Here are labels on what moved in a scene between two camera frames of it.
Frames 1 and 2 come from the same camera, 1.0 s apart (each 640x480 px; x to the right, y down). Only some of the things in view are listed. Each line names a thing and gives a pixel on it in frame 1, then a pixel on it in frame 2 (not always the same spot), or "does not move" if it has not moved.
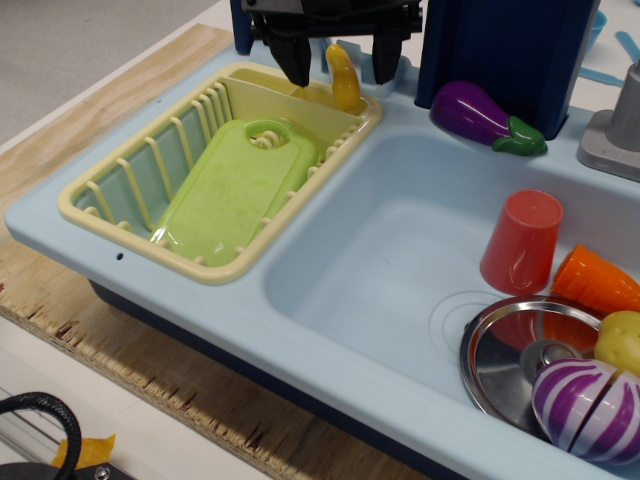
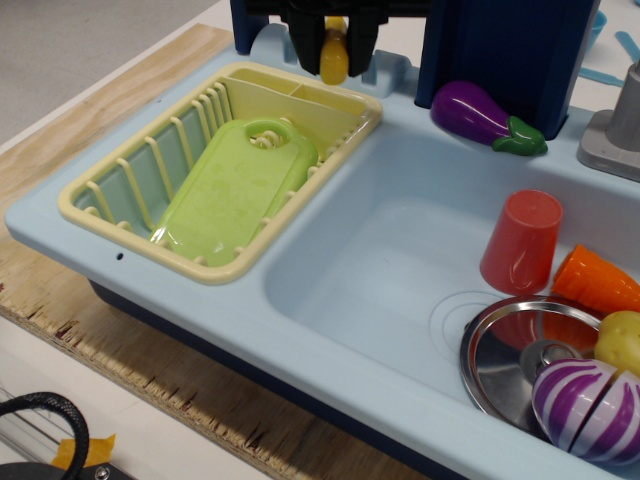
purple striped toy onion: x=588 y=408 does not move
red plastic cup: x=519 y=254 does not move
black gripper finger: x=387 y=49 to x=361 y=38
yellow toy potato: x=617 y=342 does not move
